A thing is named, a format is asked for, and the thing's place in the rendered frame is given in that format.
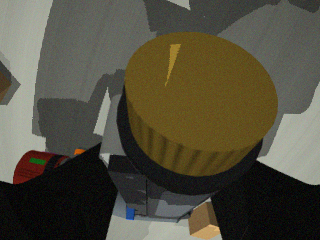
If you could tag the tan cube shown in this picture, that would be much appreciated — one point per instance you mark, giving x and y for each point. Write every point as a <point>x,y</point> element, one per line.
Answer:
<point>4,86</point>
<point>203,223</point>

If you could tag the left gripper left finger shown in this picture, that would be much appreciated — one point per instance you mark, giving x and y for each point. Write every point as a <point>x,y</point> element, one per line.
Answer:
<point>73,201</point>

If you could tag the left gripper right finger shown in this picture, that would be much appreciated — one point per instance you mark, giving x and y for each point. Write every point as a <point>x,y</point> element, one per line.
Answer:
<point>266,204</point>

